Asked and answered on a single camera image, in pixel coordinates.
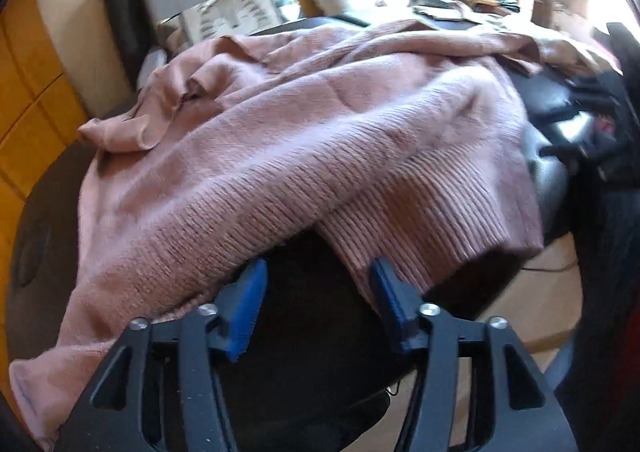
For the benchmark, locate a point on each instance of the wooden wardrobe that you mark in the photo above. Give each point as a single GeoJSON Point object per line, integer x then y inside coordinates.
{"type": "Point", "coordinates": [30, 82]}

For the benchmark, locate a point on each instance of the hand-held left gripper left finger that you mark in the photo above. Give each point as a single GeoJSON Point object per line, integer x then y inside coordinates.
{"type": "Point", "coordinates": [247, 312]}

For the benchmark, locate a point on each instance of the pink knit sweater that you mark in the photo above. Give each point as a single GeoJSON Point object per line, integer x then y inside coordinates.
{"type": "Point", "coordinates": [300, 132]}

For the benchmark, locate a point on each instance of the black oval table plug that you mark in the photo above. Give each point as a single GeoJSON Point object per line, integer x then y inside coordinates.
{"type": "Point", "coordinates": [35, 259]}

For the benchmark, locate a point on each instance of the tiger print cushion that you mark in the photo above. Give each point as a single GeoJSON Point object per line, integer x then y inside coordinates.
{"type": "Point", "coordinates": [235, 7]}

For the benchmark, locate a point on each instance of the person's dark trouser leg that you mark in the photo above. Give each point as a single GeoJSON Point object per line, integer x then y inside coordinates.
{"type": "Point", "coordinates": [610, 307]}

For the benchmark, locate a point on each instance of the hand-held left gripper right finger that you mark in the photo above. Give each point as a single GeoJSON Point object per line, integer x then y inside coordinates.
{"type": "Point", "coordinates": [392, 307]}

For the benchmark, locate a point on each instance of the black rolled mat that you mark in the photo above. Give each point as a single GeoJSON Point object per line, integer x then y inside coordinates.
{"type": "Point", "coordinates": [120, 22]}

